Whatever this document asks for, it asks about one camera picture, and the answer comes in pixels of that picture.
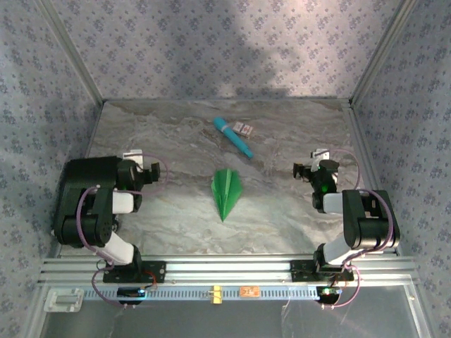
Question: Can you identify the aluminium frame post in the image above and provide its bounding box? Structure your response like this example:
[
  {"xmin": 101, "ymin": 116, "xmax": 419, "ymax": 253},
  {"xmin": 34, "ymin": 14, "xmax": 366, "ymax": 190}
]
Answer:
[
  {"xmin": 348, "ymin": 0, "xmax": 419, "ymax": 106},
  {"xmin": 35, "ymin": 0, "xmax": 106, "ymax": 106}
]

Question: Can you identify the teal marker pen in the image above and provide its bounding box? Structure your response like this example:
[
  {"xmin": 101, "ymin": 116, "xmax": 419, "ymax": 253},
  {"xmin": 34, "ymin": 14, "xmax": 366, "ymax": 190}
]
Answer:
[{"xmin": 213, "ymin": 117, "xmax": 254, "ymax": 159}]

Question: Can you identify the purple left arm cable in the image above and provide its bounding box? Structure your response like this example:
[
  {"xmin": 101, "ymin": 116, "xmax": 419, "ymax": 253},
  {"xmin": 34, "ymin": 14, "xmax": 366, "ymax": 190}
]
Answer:
[{"xmin": 75, "ymin": 153, "xmax": 171, "ymax": 310}]

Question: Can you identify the aluminium mounting rail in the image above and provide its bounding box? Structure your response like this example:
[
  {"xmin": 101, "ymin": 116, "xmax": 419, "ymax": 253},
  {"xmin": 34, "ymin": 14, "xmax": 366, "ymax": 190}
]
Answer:
[{"xmin": 37, "ymin": 256, "xmax": 419, "ymax": 284}]

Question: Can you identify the small white red card box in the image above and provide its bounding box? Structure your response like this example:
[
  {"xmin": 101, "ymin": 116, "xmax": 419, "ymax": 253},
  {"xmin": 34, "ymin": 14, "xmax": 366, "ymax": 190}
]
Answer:
[{"xmin": 233, "ymin": 120, "xmax": 255, "ymax": 139}]

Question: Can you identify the black right controller board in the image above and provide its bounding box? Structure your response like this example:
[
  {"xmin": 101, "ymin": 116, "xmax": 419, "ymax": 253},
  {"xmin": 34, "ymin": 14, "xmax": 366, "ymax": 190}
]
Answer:
[{"xmin": 316, "ymin": 285, "xmax": 342, "ymax": 303}]

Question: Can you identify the green paper sheet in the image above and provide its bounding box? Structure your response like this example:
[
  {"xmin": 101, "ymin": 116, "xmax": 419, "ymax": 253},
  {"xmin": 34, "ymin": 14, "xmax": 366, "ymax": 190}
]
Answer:
[{"xmin": 210, "ymin": 168, "xmax": 245, "ymax": 223}]

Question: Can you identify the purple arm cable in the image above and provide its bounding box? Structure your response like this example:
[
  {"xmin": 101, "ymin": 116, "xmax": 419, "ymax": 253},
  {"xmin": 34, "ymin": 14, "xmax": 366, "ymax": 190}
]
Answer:
[
  {"xmin": 75, "ymin": 153, "xmax": 171, "ymax": 310},
  {"xmin": 319, "ymin": 148, "xmax": 402, "ymax": 310}
]

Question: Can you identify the grey slotted cable duct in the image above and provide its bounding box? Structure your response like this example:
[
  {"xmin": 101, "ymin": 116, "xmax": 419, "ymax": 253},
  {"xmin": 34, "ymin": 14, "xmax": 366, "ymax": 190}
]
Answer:
[{"xmin": 82, "ymin": 285, "xmax": 320, "ymax": 301}]

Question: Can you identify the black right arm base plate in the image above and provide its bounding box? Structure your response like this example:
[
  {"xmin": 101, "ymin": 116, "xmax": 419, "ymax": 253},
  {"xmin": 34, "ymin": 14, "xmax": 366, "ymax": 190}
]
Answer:
[{"xmin": 289, "ymin": 259, "xmax": 355, "ymax": 282}]

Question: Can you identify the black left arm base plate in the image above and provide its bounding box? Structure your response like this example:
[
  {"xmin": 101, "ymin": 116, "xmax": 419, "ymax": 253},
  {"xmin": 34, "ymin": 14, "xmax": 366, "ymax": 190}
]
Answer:
[{"xmin": 102, "ymin": 260, "xmax": 167, "ymax": 284}]

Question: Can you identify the black left controller board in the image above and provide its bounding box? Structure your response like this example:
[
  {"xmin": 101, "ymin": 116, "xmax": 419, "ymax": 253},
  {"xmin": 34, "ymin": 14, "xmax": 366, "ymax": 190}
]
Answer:
[{"xmin": 117, "ymin": 287, "xmax": 147, "ymax": 301}]

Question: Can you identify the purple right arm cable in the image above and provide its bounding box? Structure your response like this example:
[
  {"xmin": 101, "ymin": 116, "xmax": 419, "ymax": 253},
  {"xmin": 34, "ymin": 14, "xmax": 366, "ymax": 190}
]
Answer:
[{"xmin": 319, "ymin": 148, "xmax": 402, "ymax": 310}]

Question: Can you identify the black controller board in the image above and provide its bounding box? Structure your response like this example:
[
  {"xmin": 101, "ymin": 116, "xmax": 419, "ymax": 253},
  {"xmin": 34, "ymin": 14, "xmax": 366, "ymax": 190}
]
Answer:
[
  {"xmin": 117, "ymin": 287, "xmax": 147, "ymax": 301},
  {"xmin": 316, "ymin": 285, "xmax": 342, "ymax": 303}
]

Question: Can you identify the black ribbed case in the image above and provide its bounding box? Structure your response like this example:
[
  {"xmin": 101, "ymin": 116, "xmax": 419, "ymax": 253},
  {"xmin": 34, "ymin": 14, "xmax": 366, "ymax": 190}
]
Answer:
[{"xmin": 51, "ymin": 156, "xmax": 123, "ymax": 244}]

